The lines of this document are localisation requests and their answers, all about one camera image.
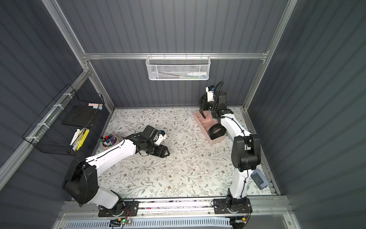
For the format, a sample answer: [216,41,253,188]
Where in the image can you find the white marker in basket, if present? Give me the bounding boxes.
[70,129,80,146]

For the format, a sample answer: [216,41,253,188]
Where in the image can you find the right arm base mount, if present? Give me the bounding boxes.
[211,197,253,214]

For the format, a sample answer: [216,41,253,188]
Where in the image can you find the pink compartment storage tray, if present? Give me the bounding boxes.
[193,111,226,146]

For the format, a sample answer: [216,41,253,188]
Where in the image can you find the long black leather belt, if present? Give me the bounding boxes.
[207,123,226,140]

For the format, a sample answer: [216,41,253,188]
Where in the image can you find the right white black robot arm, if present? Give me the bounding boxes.
[197,81,261,208]

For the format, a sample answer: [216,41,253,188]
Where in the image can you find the pastel sticky notes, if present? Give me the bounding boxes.
[88,103,103,110]

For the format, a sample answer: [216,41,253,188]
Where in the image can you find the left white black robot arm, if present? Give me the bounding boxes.
[62,126,170,211]

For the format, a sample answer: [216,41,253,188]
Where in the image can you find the pink pen cup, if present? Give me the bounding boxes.
[100,134,119,149]

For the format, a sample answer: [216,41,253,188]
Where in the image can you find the white wire mesh basket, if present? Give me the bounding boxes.
[145,54,211,81]

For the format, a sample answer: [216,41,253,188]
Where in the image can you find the black wire wall basket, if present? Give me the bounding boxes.
[22,86,104,156]

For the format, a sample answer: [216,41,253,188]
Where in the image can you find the black notebook in basket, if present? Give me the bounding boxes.
[62,106,100,128]

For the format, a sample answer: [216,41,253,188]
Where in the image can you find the grey blue stapler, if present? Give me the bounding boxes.
[251,169,269,190]

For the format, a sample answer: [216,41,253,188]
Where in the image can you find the short black leather belt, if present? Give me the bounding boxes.
[199,95,207,119]

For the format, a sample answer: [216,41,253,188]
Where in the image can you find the yellow highlighter pack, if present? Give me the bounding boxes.
[73,128,90,151]

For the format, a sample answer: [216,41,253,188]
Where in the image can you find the floral table mat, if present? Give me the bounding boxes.
[76,107,272,200]

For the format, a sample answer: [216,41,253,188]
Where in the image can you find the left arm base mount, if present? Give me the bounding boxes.
[98,199,140,218]

